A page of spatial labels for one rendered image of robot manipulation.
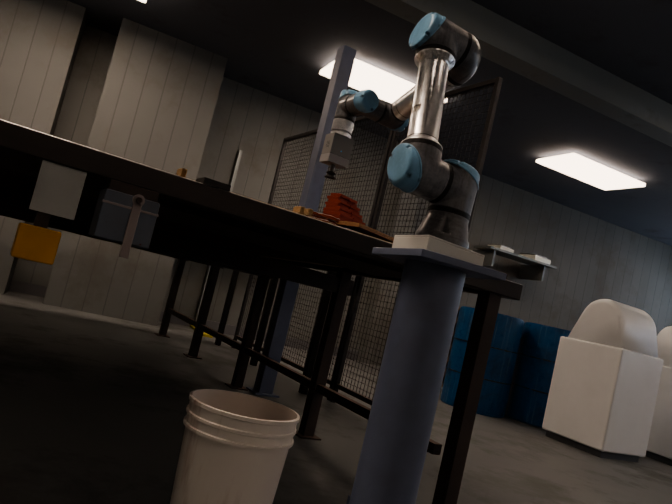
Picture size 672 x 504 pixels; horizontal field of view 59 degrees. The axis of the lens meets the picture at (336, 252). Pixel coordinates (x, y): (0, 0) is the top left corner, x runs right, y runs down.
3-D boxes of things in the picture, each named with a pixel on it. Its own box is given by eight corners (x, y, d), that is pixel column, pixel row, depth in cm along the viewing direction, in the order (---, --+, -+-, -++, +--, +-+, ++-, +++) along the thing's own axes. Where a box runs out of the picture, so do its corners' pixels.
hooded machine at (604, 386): (647, 465, 479) (676, 315, 489) (598, 458, 453) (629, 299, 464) (584, 440, 536) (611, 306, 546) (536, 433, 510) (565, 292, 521)
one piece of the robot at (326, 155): (344, 133, 218) (334, 176, 217) (324, 125, 213) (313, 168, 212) (359, 130, 210) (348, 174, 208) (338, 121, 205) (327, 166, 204)
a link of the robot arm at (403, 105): (499, 41, 177) (398, 115, 216) (472, 24, 171) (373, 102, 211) (499, 72, 172) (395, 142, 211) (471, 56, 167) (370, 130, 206)
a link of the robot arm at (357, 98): (391, 97, 201) (373, 103, 211) (364, 83, 196) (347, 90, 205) (384, 119, 200) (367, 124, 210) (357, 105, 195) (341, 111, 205)
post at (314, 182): (279, 398, 384) (363, 51, 404) (255, 394, 376) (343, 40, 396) (268, 391, 399) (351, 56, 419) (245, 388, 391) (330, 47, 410)
